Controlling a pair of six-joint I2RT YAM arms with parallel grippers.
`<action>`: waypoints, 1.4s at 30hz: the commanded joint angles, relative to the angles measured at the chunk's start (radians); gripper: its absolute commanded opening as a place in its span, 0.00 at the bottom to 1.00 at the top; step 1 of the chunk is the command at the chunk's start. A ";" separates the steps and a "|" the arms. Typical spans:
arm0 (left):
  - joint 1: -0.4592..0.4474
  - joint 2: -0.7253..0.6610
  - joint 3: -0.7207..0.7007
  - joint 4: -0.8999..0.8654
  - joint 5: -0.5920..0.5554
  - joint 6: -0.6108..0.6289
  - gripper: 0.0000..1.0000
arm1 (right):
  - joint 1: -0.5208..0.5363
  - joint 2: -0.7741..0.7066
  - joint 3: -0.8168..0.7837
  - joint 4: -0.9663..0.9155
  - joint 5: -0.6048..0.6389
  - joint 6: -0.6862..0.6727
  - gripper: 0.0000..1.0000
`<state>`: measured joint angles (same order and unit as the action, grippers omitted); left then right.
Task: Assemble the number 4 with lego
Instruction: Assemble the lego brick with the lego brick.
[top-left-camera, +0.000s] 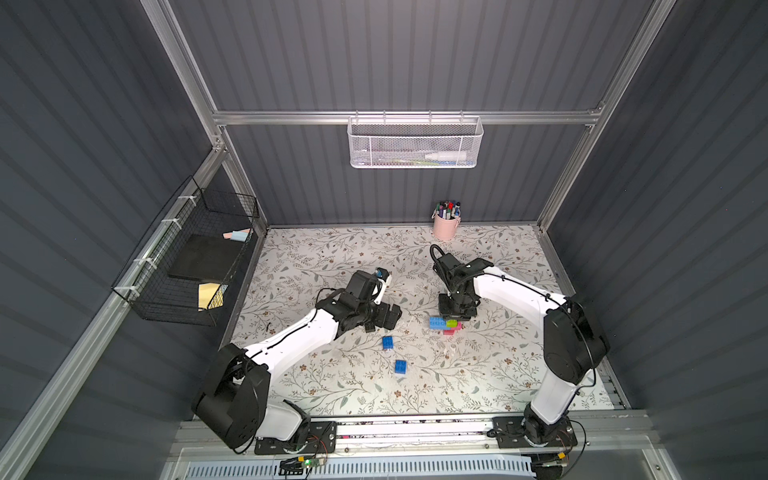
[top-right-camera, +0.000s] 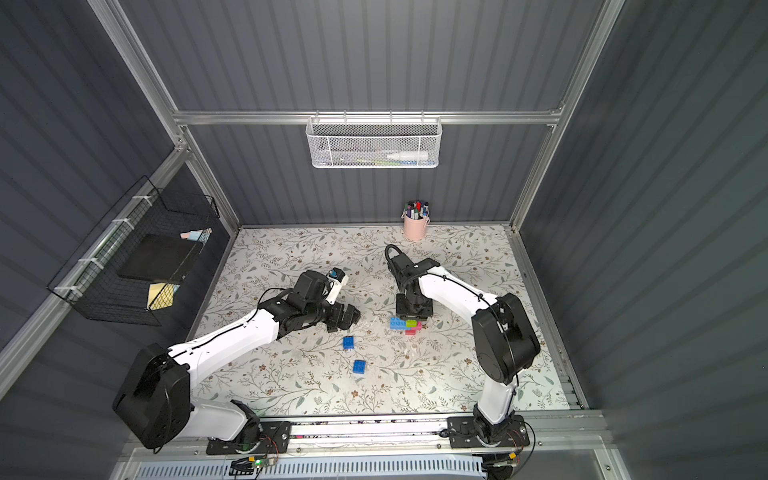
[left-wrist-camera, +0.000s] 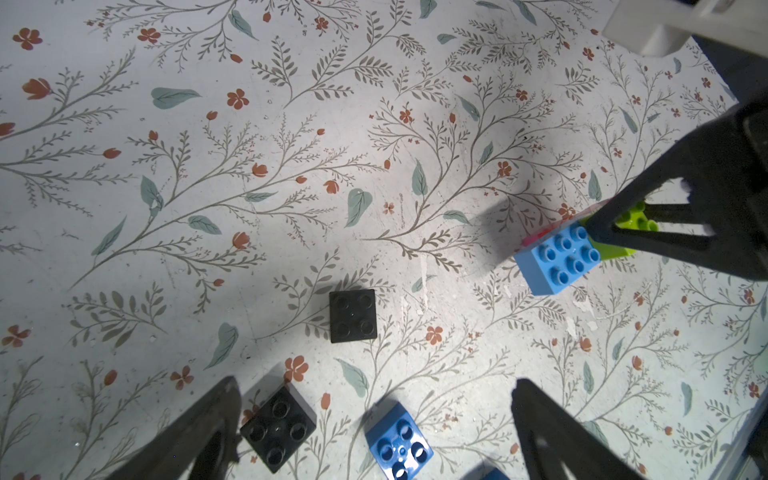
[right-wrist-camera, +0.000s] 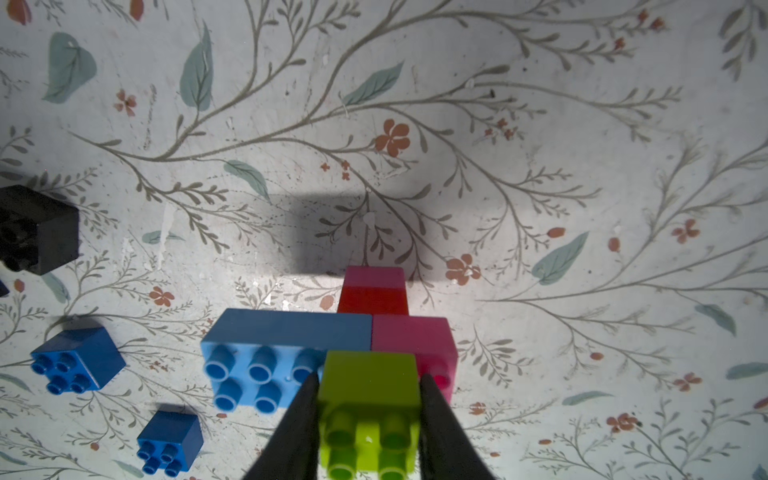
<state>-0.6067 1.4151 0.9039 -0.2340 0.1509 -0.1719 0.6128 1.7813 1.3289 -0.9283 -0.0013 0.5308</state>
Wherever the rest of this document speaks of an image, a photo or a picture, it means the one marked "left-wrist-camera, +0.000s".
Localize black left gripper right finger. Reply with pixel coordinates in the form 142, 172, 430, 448
511, 378, 642, 480

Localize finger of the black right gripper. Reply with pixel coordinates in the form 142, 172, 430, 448
586, 92, 767, 281

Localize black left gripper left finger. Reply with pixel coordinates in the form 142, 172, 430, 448
109, 376, 242, 479

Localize black lego brick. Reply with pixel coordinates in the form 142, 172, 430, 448
240, 384, 317, 474
329, 289, 377, 343

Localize green lego brick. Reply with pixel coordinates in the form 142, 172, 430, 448
590, 201, 660, 262

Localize light blue long lego brick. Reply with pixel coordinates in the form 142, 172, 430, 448
514, 221, 601, 296

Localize pink lego brick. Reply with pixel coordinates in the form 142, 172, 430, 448
521, 202, 604, 249

